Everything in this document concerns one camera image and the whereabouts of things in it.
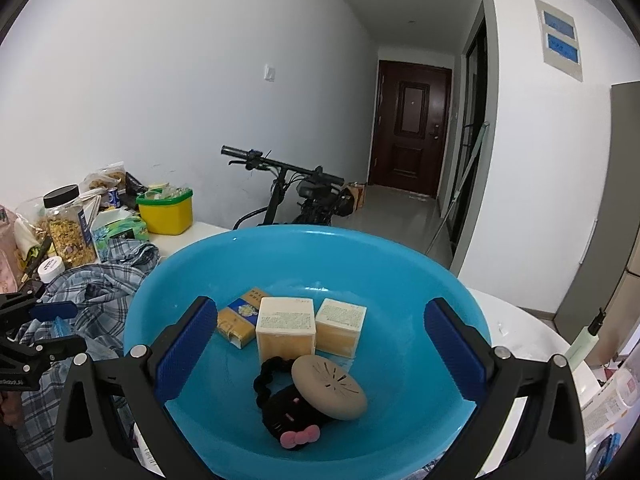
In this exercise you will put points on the beige round disc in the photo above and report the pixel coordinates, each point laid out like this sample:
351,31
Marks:
328,388

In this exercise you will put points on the snack bags pile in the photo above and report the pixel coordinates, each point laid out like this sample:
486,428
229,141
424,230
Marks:
111,176

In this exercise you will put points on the white lotion bottle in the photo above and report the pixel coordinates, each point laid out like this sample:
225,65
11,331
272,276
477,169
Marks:
610,404

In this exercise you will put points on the green pump bottle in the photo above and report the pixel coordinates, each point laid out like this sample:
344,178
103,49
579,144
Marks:
585,341

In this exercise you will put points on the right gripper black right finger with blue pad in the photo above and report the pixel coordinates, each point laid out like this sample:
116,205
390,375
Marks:
549,441

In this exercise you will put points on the small white jar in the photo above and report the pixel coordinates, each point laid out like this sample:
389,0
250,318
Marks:
50,269

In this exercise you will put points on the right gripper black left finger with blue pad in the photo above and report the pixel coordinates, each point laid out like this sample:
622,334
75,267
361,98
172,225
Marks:
90,440

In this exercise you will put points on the cream box right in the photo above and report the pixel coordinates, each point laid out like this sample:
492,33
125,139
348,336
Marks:
338,327

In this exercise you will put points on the dark brown door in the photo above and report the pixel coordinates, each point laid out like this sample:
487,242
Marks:
410,126

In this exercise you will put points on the grey refrigerator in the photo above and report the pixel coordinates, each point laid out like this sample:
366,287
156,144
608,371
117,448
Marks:
617,222

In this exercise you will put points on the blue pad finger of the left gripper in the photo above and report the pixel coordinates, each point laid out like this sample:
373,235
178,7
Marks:
53,310

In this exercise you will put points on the plaid blue shirt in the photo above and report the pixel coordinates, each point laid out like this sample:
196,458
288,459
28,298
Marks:
103,293

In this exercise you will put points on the clear jar black lid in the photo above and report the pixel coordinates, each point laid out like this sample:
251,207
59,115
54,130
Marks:
67,226

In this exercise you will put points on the blue plastic basin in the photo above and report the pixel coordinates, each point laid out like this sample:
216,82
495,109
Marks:
415,408

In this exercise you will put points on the person left hand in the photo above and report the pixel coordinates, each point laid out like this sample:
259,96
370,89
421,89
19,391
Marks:
11,408

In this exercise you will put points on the gold cigarette pack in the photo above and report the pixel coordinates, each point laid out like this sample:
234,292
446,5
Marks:
237,322

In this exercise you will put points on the white wall switch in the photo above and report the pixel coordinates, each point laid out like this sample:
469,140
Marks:
269,73

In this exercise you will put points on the grey wall panel blue labels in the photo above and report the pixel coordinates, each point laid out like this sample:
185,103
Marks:
560,45

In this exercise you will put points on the black plush cat pouch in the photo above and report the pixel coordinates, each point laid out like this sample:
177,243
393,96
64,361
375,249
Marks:
288,417

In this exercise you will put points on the leaning mop pole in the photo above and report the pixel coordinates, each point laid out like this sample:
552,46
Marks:
458,190

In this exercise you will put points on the cream box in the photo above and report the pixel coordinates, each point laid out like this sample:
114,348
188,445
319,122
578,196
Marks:
338,327
285,328

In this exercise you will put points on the yellow tub green rim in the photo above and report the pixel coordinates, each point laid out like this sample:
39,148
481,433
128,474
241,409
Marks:
167,209

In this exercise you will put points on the green tissue pack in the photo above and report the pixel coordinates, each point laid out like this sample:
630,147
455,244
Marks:
116,223

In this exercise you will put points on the pink bag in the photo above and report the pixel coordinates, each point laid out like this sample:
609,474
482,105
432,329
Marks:
10,269

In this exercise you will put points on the cream box left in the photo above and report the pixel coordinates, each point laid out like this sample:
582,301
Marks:
285,328

